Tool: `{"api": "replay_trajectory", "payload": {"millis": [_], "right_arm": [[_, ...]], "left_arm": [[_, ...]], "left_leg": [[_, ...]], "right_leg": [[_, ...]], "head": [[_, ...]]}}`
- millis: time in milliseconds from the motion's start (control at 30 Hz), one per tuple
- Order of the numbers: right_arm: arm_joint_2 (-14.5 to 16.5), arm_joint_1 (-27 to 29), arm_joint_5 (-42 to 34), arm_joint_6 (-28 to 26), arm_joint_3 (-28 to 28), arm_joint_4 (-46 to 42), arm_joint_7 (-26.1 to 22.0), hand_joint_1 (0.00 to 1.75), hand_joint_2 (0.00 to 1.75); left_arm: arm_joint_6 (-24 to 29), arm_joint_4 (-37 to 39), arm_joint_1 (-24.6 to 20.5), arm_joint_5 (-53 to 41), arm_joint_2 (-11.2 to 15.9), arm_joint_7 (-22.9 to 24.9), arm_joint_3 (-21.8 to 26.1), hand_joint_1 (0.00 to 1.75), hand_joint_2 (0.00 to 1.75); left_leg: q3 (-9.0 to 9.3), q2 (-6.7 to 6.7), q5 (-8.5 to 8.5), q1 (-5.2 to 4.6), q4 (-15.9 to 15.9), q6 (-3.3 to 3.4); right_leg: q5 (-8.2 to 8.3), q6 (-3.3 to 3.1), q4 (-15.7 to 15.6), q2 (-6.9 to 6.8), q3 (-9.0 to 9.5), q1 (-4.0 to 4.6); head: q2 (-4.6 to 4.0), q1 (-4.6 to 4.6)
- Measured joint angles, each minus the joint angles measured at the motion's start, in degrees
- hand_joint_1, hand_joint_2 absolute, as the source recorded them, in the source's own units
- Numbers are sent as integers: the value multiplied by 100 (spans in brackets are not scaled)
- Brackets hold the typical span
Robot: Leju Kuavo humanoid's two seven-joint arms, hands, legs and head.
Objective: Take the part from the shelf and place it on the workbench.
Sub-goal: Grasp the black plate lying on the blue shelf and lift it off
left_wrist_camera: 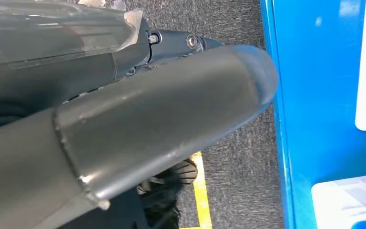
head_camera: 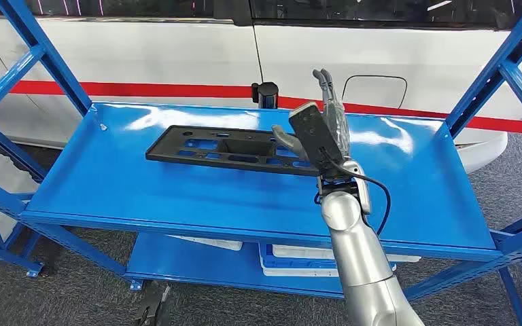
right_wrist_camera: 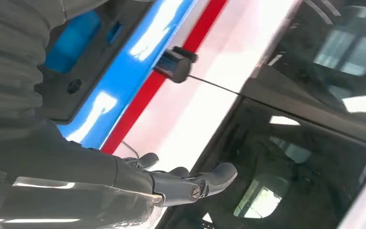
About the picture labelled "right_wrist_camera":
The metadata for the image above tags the white car with red stripe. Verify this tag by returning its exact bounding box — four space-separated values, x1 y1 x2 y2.
101 0 366 229

